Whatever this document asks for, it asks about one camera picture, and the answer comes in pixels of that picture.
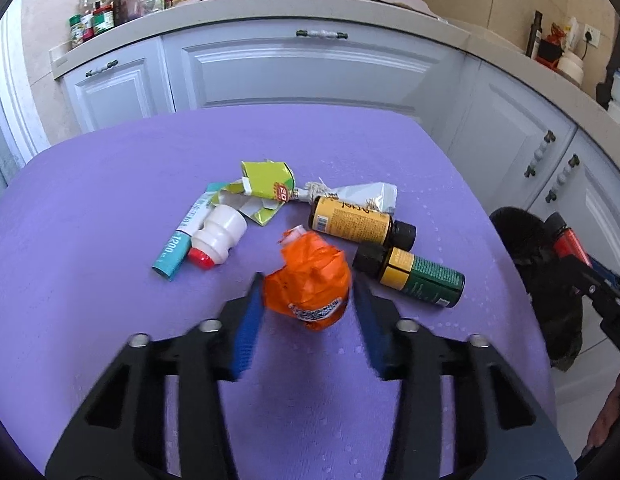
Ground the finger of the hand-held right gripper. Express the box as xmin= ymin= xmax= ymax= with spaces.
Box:
xmin=590 ymin=257 xmax=620 ymax=293
xmin=565 ymin=257 xmax=616 ymax=313

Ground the orange plastic bag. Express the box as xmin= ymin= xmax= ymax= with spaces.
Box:
xmin=262 ymin=227 xmax=351 ymax=332

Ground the torn green carton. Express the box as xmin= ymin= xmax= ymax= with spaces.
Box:
xmin=217 ymin=160 xmax=295 ymax=226

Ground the dark cloth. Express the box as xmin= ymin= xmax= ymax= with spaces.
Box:
xmin=596 ymin=0 xmax=620 ymax=106

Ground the white cabinet door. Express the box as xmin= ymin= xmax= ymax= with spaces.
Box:
xmin=64 ymin=35 xmax=178 ymax=133
xmin=440 ymin=57 xmax=576 ymax=216
xmin=532 ymin=132 xmax=620 ymax=281
xmin=162 ymin=25 xmax=466 ymax=126

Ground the silver tube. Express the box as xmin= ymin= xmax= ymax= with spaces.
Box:
xmin=295 ymin=182 xmax=398 ymax=216

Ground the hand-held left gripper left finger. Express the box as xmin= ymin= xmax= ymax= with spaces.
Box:
xmin=44 ymin=272 xmax=265 ymax=480

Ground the brown bottle with yellow label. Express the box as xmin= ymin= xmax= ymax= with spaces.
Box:
xmin=309 ymin=196 xmax=417 ymax=251

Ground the purple tablecloth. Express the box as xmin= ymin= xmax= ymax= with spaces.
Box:
xmin=0 ymin=105 xmax=558 ymax=480

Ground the white tube with teal end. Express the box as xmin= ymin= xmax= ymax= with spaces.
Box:
xmin=152 ymin=185 xmax=225 ymax=281

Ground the small white bottle red cap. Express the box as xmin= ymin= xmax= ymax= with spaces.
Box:
xmin=187 ymin=205 xmax=248 ymax=271

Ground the green bottle with yellow label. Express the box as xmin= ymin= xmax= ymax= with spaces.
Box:
xmin=352 ymin=245 xmax=466 ymax=309

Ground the trash bin with black bag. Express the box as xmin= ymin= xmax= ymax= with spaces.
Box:
xmin=489 ymin=206 xmax=586 ymax=373

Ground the dark glass oil bottle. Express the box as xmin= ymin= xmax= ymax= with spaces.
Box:
xmin=526 ymin=10 xmax=543 ymax=58

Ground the cluster of condiment bottles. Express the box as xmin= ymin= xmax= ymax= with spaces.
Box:
xmin=67 ymin=0 xmax=195 ymax=48

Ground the person's right hand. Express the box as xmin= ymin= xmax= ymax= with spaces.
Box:
xmin=587 ymin=375 xmax=620 ymax=461

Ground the red bottle with black cap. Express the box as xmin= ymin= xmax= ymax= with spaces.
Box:
xmin=545 ymin=212 xmax=593 ymax=268

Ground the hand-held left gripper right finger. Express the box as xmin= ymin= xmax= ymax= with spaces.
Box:
xmin=352 ymin=280 xmax=577 ymax=480

